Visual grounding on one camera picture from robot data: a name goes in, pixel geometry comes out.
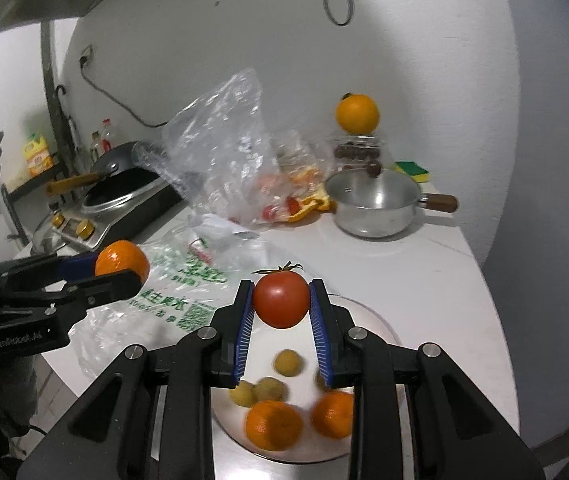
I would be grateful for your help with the green yellow sponge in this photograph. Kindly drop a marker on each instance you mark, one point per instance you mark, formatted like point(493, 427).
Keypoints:
point(413, 170)

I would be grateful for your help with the mandarin top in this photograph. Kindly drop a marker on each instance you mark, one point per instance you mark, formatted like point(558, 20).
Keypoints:
point(122, 255)

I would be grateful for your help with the large orange on container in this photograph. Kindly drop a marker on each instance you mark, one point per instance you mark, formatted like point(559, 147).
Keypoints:
point(357, 114)

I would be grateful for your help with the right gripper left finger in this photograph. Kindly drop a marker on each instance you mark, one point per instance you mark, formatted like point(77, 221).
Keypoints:
point(148, 414)

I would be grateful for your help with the flat printed plastic bag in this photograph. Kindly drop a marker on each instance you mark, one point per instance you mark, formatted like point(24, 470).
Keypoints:
point(195, 269)

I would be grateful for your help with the black wok with wooden handle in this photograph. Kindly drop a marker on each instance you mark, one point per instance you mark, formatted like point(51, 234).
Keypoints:
point(111, 163)

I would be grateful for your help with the mandarin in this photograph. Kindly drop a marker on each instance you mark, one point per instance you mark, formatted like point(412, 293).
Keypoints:
point(332, 415)
point(273, 425)
point(122, 255)

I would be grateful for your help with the yellow detergent bottle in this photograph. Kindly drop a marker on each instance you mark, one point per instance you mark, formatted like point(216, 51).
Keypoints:
point(37, 155)

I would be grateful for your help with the cherry tomato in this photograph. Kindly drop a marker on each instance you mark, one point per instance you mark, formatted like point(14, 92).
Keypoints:
point(281, 297)

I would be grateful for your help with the clear container of dark fruits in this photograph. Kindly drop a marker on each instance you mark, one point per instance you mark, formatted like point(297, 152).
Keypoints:
point(350, 151)

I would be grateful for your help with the oil bottle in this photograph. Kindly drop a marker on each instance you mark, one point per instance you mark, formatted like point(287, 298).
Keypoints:
point(95, 148)

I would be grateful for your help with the steel saucepan with wooden handle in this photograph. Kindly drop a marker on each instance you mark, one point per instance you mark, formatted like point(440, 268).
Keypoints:
point(381, 206)

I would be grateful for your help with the white round plate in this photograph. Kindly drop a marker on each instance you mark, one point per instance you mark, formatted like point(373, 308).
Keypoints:
point(266, 342)

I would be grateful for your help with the black shelf rack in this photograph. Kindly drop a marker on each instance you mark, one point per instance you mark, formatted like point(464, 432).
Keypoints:
point(10, 198)

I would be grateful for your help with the induction cooker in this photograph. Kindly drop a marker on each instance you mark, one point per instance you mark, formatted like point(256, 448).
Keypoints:
point(116, 208)

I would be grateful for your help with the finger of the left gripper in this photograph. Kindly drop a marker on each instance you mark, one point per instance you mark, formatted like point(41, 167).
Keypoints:
point(37, 272)
point(93, 292)

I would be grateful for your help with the black umbrella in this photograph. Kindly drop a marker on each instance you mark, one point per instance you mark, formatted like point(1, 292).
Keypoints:
point(69, 126)

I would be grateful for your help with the crumpled clear plastic bag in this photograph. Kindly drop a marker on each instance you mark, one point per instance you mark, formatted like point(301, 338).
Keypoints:
point(219, 155)

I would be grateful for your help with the mandarin front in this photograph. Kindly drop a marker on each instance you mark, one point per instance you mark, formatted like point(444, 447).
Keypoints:
point(332, 415)

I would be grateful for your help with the orange peel pieces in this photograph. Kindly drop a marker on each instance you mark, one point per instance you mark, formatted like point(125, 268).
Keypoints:
point(299, 208)

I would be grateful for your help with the left wall socket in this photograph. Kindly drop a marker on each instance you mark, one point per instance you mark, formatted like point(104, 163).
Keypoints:
point(85, 56)

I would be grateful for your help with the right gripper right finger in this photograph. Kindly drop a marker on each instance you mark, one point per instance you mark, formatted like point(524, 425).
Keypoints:
point(456, 432)

